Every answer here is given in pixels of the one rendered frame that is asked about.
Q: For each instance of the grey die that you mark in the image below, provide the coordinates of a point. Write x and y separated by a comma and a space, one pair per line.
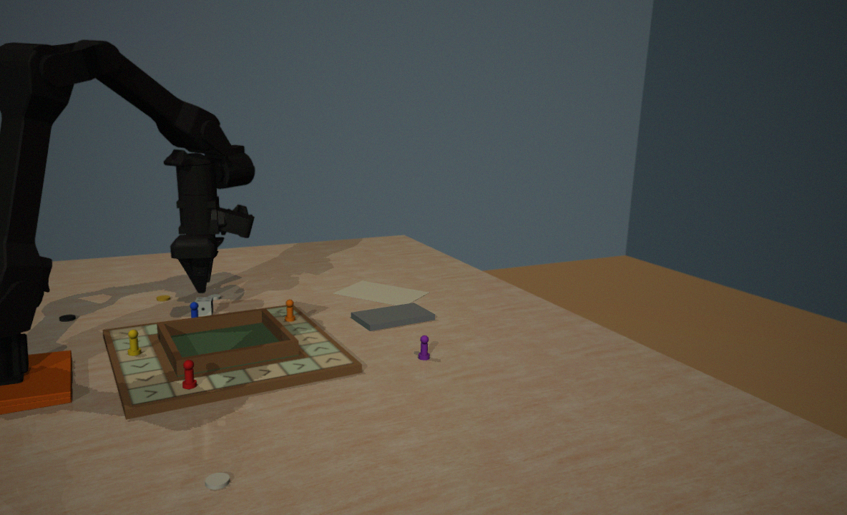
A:
205, 306

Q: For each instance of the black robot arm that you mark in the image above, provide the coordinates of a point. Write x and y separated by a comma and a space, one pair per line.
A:
36, 83

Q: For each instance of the yellow pawn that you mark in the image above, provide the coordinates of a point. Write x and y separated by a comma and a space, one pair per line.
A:
133, 343

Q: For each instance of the purple pawn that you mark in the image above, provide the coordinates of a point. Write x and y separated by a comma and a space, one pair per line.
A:
424, 355

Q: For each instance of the orange game pawn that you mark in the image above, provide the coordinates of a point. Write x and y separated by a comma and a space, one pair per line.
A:
289, 311

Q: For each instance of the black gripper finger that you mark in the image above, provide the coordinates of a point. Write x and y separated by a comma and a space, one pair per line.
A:
197, 271
219, 241

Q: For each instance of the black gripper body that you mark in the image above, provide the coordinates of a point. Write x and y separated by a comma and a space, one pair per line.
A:
195, 240

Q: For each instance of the red game pawn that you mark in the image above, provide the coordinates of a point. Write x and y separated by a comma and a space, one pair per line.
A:
189, 381

